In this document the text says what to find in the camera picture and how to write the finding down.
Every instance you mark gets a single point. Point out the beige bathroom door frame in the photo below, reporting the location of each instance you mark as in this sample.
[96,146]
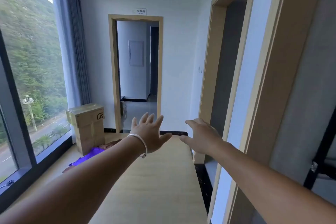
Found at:
[273,100]

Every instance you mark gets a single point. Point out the black scissors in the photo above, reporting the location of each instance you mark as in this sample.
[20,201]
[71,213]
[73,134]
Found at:
[9,183]

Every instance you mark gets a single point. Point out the dark framed window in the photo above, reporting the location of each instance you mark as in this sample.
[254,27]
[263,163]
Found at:
[47,162]

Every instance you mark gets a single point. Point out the person's left hand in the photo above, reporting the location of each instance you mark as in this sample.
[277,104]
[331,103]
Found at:
[147,134]

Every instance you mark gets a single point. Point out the person's right forearm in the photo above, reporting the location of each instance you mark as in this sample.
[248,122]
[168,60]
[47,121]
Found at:
[262,187]

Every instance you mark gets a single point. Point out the beige open doorway frame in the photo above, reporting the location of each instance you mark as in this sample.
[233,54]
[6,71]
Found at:
[114,74]

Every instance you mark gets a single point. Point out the brown cardboard box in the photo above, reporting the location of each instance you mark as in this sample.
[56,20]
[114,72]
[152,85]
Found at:
[86,132]

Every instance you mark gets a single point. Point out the white sheer curtain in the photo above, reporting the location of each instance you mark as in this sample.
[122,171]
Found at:
[59,48]

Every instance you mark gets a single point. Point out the person's right hand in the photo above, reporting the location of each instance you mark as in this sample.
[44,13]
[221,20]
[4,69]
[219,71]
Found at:
[204,137]

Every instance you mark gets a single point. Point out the white wall panel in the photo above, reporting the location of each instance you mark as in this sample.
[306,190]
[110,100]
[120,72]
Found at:
[136,53]

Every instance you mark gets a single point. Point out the person's left forearm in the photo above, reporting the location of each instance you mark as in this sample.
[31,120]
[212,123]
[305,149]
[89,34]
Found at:
[78,184]

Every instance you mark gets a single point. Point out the white wall sign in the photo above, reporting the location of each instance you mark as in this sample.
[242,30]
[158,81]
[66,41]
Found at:
[138,11]

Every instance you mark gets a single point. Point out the black metal frame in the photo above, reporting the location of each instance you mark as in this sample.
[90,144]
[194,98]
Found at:
[319,147]

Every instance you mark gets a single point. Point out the purple towel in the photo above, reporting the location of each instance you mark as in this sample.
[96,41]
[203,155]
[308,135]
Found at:
[89,155]

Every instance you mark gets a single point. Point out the blue grey curtain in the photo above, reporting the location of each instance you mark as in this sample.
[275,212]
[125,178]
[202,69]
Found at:
[78,48]

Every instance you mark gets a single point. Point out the clear plastic bag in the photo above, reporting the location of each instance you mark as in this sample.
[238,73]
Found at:
[123,111]

